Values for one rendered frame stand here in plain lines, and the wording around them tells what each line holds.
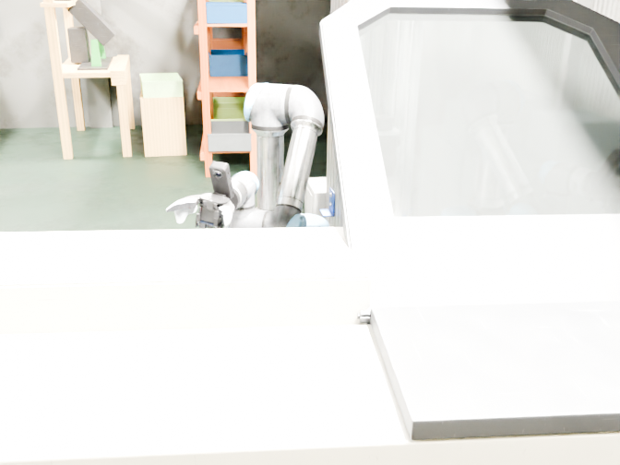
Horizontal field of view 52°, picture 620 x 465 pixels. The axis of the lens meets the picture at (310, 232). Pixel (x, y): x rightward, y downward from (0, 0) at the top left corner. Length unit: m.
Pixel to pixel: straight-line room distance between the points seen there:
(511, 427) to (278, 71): 9.00
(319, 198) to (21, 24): 7.71
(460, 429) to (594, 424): 0.16
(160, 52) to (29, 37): 1.72
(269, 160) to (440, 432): 1.33
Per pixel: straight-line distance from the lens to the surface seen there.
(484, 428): 0.81
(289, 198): 1.76
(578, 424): 0.85
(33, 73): 9.80
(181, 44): 9.53
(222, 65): 7.71
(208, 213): 1.60
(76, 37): 8.57
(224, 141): 6.85
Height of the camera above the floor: 1.97
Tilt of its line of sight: 21 degrees down
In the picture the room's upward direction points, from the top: 1 degrees clockwise
